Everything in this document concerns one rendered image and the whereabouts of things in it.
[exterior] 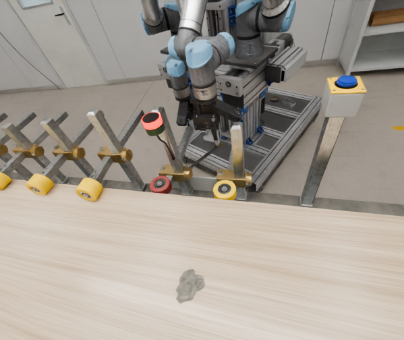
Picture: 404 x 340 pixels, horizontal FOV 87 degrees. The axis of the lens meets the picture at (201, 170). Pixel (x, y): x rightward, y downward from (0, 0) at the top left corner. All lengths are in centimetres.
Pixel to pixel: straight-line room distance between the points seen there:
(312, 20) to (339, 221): 294
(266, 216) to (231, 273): 20
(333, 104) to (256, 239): 40
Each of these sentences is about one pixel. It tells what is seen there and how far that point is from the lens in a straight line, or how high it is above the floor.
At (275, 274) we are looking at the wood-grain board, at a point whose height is 90.
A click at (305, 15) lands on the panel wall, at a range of 341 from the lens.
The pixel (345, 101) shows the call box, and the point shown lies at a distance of 62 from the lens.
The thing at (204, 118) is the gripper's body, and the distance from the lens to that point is 74.
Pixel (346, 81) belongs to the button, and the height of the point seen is 123.
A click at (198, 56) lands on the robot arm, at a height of 129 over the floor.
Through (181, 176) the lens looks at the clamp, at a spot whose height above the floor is 86.
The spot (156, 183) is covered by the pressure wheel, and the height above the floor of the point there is 90.
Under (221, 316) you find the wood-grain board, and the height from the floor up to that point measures 90.
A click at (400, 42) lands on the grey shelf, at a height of 21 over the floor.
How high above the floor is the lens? 151
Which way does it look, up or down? 47 degrees down
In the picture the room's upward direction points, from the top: 15 degrees counter-clockwise
